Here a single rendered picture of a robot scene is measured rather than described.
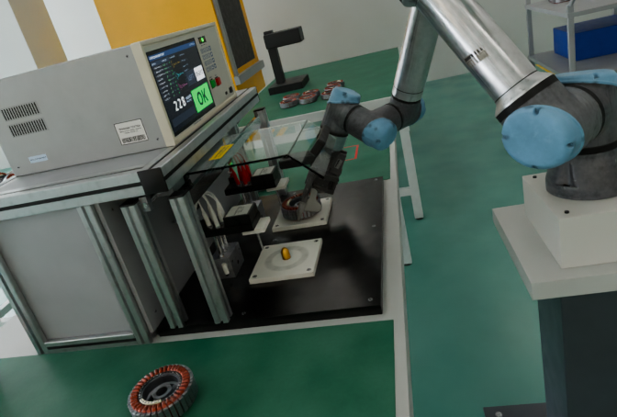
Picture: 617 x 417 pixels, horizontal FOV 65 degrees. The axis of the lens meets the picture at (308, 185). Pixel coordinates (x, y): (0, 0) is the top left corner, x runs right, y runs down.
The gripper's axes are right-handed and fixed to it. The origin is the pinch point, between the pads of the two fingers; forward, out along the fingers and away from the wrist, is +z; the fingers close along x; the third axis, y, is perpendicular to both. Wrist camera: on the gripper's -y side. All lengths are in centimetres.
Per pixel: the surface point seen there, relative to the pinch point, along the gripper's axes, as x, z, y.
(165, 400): -65, 7, -10
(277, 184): -1.4, -5.6, -7.8
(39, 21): 302, 60, -282
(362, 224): -10.5, -6.7, 16.3
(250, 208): -24.0, -8.7, -10.4
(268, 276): -31.1, 2.2, -1.6
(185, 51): -13, -35, -35
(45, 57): 289, 87, -267
